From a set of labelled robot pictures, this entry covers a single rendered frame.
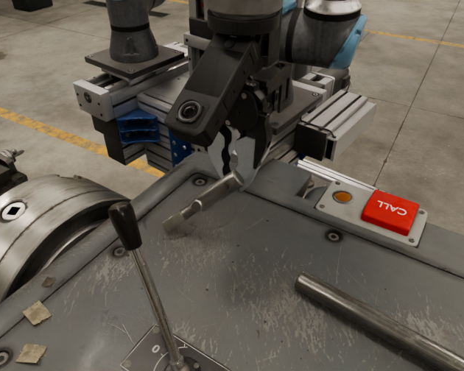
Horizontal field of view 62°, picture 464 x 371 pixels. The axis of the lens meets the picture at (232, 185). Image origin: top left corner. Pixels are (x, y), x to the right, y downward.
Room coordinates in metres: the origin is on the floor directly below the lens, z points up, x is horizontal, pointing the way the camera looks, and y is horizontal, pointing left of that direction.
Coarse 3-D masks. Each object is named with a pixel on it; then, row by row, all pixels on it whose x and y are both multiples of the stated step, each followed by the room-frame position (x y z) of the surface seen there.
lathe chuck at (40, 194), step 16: (48, 176) 0.50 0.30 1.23; (80, 176) 0.54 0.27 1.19; (16, 192) 0.44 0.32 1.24; (32, 192) 0.44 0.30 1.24; (48, 192) 0.45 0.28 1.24; (64, 192) 0.45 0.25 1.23; (80, 192) 0.46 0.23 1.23; (0, 208) 0.41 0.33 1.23; (32, 208) 0.41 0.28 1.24; (48, 208) 0.41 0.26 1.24; (0, 224) 0.39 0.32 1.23; (16, 224) 0.38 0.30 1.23; (0, 240) 0.36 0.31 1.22; (0, 256) 0.34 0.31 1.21
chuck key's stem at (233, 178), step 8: (224, 176) 0.36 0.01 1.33; (232, 176) 0.35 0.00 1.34; (240, 176) 0.36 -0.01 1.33; (216, 184) 0.35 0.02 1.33; (232, 184) 0.35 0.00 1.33; (240, 184) 0.35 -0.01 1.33; (200, 192) 0.36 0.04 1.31; (232, 192) 0.35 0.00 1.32; (216, 200) 0.34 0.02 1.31; (184, 208) 0.35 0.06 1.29; (208, 208) 0.35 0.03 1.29; (176, 216) 0.35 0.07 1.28; (184, 216) 0.34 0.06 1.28; (168, 224) 0.34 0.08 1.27; (176, 224) 0.34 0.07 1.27
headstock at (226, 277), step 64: (192, 192) 0.42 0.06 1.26; (256, 192) 0.42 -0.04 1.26; (320, 192) 0.42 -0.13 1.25; (64, 256) 0.31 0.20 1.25; (128, 256) 0.30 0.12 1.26; (192, 256) 0.30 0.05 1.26; (256, 256) 0.30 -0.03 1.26; (320, 256) 0.30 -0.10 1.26; (384, 256) 0.30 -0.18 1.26; (448, 256) 0.30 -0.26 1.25; (0, 320) 0.22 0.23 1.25; (64, 320) 0.22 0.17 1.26; (128, 320) 0.22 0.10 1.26; (192, 320) 0.22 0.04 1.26; (256, 320) 0.22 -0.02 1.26; (320, 320) 0.22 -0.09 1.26; (448, 320) 0.22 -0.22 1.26
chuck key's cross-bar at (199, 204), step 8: (272, 152) 0.50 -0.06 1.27; (280, 152) 0.52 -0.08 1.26; (264, 160) 0.47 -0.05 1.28; (224, 184) 0.35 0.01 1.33; (208, 192) 0.30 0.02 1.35; (216, 192) 0.31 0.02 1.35; (224, 192) 0.33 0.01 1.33; (200, 200) 0.27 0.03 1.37; (208, 200) 0.29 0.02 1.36; (192, 208) 0.27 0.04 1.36; (200, 208) 0.27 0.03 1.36
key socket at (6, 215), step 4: (12, 204) 0.42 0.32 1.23; (16, 204) 0.42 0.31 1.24; (20, 204) 0.42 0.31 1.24; (24, 204) 0.42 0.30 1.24; (8, 208) 0.41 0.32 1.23; (12, 208) 0.41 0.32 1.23; (16, 208) 0.42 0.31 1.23; (20, 208) 0.41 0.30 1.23; (24, 208) 0.41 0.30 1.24; (4, 212) 0.41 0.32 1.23; (8, 212) 0.41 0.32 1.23; (12, 212) 0.41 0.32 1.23; (16, 212) 0.42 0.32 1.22; (20, 212) 0.40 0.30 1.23; (4, 216) 0.40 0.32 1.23; (8, 216) 0.40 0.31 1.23; (12, 216) 0.40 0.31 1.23; (16, 216) 0.40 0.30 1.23
